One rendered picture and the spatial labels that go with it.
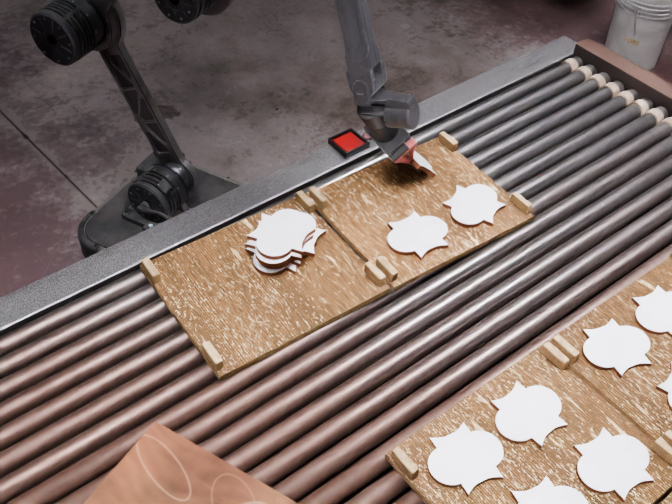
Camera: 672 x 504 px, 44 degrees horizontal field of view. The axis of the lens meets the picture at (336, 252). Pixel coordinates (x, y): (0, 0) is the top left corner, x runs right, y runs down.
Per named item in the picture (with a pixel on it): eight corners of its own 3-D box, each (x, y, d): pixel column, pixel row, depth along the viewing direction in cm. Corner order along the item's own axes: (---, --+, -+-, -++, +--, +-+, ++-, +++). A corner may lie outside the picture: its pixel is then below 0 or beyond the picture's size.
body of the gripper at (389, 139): (387, 112, 189) (375, 95, 182) (412, 138, 183) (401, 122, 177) (365, 131, 189) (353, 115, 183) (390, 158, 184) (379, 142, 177)
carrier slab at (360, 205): (304, 198, 195) (304, 193, 194) (439, 140, 212) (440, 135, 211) (393, 292, 175) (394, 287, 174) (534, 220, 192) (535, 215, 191)
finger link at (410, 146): (409, 139, 193) (395, 119, 185) (427, 157, 189) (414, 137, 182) (387, 158, 194) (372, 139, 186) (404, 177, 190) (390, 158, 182)
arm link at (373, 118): (359, 92, 177) (351, 116, 176) (388, 94, 174) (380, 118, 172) (370, 109, 183) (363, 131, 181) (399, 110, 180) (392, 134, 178)
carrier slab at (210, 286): (140, 269, 178) (139, 264, 177) (299, 199, 195) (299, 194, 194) (220, 381, 158) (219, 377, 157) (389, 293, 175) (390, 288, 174)
